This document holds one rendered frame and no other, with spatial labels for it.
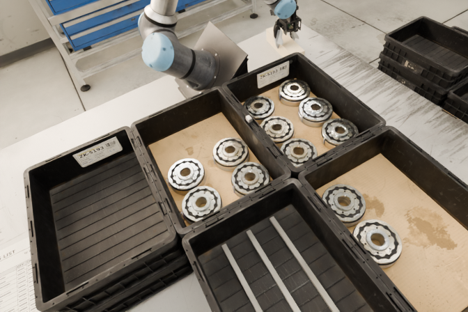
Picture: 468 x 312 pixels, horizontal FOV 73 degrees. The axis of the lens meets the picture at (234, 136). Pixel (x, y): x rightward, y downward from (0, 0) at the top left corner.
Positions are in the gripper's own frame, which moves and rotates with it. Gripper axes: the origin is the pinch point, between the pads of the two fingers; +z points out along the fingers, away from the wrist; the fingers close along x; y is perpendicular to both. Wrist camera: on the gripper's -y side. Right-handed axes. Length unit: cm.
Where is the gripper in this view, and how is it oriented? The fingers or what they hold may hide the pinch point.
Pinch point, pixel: (284, 42)
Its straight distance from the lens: 150.1
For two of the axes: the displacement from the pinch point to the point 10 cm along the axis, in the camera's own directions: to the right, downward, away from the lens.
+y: 3.9, 6.7, -6.3
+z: 1.0, 6.4, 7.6
